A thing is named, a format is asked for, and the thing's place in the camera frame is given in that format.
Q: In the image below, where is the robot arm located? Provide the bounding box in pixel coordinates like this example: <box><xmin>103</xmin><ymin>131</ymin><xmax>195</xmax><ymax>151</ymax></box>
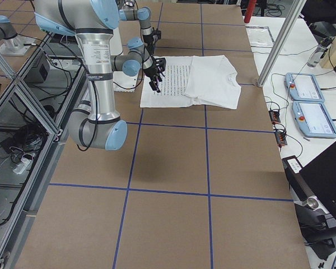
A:
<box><xmin>119</xmin><ymin>0</ymin><xmax>162</xmax><ymax>55</ymax></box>
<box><xmin>34</xmin><ymin>1</ymin><xmax>166</xmax><ymax>151</ymax></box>

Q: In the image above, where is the black laptop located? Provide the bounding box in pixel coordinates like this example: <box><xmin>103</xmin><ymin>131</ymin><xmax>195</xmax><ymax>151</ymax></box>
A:
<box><xmin>282</xmin><ymin>141</ymin><xmax>336</xmax><ymax>219</ymax></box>

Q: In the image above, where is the water bottle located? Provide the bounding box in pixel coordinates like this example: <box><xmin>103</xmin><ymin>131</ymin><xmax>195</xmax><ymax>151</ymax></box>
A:
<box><xmin>307</xmin><ymin>38</ymin><xmax>332</xmax><ymax>68</ymax></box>

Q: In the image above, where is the teach pendant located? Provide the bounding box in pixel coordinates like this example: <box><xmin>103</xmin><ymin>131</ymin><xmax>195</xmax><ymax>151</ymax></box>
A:
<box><xmin>292</xmin><ymin>101</ymin><xmax>336</xmax><ymax>138</ymax></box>
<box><xmin>284</xmin><ymin>73</ymin><xmax>325</xmax><ymax>103</ymax></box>

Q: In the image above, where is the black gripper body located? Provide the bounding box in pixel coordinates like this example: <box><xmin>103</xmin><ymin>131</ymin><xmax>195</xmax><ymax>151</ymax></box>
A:
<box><xmin>145</xmin><ymin>57</ymin><xmax>166</xmax><ymax>82</ymax></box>
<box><xmin>145</xmin><ymin>27</ymin><xmax>161</xmax><ymax>53</ymax></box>

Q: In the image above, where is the white long-sleeve printed shirt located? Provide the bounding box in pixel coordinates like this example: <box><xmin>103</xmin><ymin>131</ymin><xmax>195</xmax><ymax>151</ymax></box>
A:
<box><xmin>140</xmin><ymin>55</ymin><xmax>241</xmax><ymax>110</ymax></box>

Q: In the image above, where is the aluminium frame cabinet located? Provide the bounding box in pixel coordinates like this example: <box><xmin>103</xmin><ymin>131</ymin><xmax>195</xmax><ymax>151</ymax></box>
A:
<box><xmin>0</xmin><ymin>34</ymin><xmax>85</xmax><ymax>268</ymax></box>

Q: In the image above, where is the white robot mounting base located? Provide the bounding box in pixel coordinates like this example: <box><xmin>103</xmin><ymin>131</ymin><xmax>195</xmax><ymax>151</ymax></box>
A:
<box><xmin>111</xmin><ymin>27</ymin><xmax>138</xmax><ymax>95</ymax></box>

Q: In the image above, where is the teach pendant near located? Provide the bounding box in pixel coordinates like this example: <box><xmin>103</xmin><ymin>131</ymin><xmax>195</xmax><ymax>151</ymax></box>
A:
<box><xmin>292</xmin><ymin>101</ymin><xmax>336</xmax><ymax>138</ymax></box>

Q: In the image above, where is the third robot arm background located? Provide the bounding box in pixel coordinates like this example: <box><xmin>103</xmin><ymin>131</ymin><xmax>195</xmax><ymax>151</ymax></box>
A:
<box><xmin>0</xmin><ymin>15</ymin><xmax>17</xmax><ymax>41</ymax></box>

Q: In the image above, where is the aluminium frame post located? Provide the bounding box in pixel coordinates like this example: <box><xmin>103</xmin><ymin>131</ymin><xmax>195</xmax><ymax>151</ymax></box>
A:
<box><xmin>256</xmin><ymin>0</ymin><xmax>306</xmax><ymax>87</ymax></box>

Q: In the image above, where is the teach pendant far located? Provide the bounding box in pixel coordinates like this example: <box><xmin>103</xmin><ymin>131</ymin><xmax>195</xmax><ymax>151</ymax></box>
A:
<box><xmin>284</xmin><ymin>73</ymin><xmax>325</xmax><ymax>103</ymax></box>

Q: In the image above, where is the red cylinder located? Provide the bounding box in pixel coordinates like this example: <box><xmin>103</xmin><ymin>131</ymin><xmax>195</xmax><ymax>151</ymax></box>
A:
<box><xmin>244</xmin><ymin>0</ymin><xmax>257</xmax><ymax>24</ymax></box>

